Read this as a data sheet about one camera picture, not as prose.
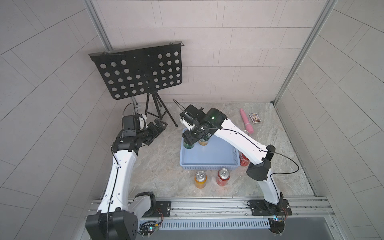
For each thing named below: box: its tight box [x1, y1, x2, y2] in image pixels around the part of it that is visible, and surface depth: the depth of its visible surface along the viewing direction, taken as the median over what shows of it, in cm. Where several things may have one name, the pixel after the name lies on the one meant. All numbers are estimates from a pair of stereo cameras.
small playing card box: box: [249, 113, 262, 124], surface depth 107 cm
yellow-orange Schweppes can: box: [194, 170, 208, 189], surface depth 73 cm
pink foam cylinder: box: [240, 108, 254, 134], surface depth 104 cm
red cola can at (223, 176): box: [216, 168, 231, 187], surface depth 74 cm
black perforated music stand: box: [88, 41, 185, 128], surface depth 75 cm
